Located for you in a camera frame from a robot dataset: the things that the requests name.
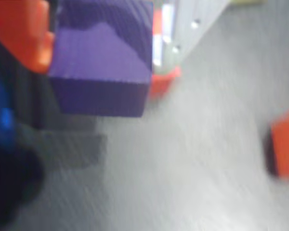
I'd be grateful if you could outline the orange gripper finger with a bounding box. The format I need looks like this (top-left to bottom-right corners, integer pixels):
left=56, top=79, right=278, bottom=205
left=0, top=0, right=55, bottom=74

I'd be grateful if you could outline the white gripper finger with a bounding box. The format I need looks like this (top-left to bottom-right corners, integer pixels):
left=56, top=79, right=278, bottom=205
left=153, top=0, right=230, bottom=74

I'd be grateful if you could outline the purple cube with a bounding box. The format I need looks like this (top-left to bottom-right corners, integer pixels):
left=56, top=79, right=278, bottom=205
left=48, top=0, right=155, bottom=118

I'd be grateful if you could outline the blue cube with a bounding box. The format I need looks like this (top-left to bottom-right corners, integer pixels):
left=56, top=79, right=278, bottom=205
left=0, top=71, right=17, bottom=151

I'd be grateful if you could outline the orange cube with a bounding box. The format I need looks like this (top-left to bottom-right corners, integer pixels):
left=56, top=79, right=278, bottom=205
left=269, top=103, right=289, bottom=180

